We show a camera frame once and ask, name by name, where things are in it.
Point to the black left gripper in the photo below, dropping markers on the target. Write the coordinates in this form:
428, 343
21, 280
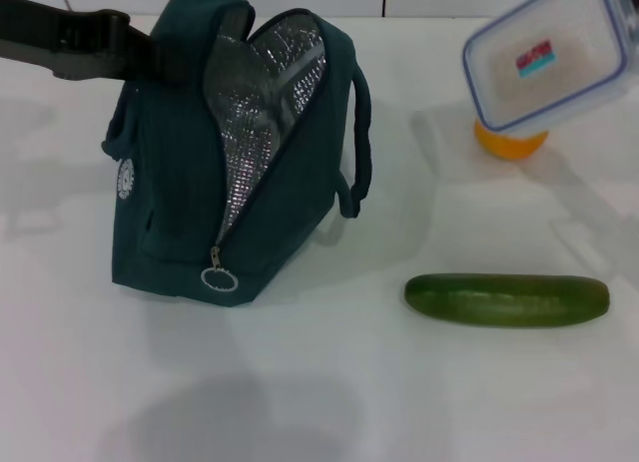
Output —
60, 38

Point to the teal insulated lunch bag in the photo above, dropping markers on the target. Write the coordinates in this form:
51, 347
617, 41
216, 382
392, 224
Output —
175, 182

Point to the orange yellow pear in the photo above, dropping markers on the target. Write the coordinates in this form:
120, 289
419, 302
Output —
509, 145

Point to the clear food container blue clips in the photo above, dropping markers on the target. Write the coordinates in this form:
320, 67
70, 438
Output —
544, 63

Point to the green cucumber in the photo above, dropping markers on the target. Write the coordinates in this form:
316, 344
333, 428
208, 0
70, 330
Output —
504, 302

